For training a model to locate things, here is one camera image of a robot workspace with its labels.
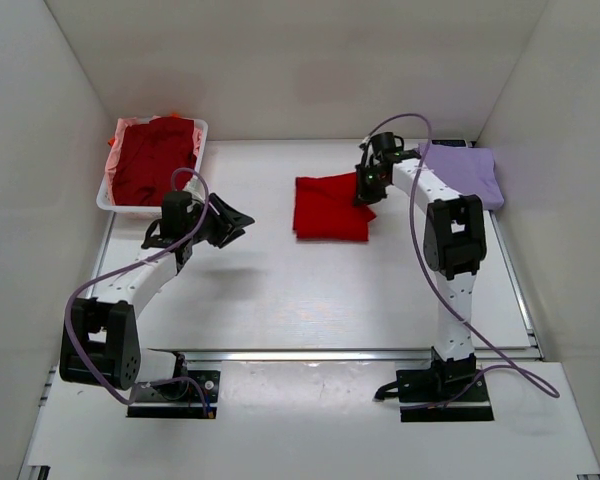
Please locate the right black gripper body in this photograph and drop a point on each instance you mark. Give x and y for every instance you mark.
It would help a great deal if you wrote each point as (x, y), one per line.
(369, 178)

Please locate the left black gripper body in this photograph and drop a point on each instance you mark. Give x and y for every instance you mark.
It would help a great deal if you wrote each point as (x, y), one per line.
(205, 229)

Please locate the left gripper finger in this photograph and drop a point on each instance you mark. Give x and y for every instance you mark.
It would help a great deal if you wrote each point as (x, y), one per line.
(220, 235)
(228, 220)

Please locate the bright red t shirt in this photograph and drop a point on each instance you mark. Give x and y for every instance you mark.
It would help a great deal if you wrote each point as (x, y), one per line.
(325, 210)

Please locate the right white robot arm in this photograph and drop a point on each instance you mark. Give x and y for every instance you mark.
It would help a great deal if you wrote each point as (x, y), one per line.
(453, 247)

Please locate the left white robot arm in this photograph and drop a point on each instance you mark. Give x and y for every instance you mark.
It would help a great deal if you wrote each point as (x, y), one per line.
(100, 344)

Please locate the small dark device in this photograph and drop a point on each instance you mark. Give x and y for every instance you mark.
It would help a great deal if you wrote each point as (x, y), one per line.
(454, 143)

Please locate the dark red shirt in basket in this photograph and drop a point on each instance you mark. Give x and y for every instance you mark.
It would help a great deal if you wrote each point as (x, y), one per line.
(152, 162)

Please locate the white plastic basket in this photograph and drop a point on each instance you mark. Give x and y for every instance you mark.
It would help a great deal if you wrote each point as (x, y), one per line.
(152, 170)

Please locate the folded lavender t shirt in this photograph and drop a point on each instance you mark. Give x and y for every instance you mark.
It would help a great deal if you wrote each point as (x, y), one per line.
(468, 171)

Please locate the pink shirt in basket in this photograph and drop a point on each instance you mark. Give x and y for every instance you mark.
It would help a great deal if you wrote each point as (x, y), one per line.
(115, 151)

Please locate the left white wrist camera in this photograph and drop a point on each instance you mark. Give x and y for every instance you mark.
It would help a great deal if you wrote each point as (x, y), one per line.
(196, 189)

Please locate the silver aluminium rail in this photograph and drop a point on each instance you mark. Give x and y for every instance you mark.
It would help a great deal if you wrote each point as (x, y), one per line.
(300, 355)

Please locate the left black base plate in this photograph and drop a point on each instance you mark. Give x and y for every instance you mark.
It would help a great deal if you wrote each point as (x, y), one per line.
(182, 400)

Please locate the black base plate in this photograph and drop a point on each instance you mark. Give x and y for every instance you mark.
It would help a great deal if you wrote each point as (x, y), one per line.
(424, 399)
(182, 400)

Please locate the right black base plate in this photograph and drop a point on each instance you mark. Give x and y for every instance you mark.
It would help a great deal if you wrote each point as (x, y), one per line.
(424, 399)

